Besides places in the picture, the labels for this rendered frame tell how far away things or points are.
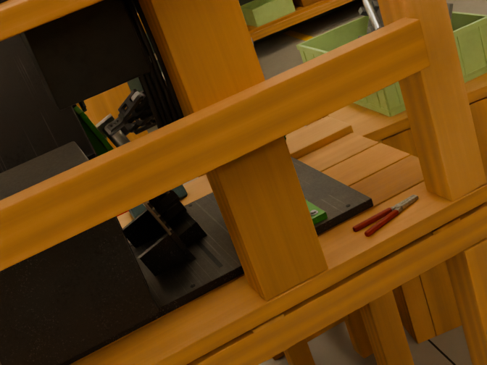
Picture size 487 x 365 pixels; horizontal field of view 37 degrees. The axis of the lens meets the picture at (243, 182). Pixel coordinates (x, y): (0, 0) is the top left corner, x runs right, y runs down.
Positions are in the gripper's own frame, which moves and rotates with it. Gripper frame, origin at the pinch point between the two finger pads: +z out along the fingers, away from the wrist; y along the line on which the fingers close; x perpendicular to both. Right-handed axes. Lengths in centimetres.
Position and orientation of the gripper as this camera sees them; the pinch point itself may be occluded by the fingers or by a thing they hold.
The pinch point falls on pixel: (117, 130)
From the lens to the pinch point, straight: 154.5
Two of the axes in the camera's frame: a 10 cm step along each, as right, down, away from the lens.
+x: 6.3, 6.9, -3.6
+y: -1.4, -3.5, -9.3
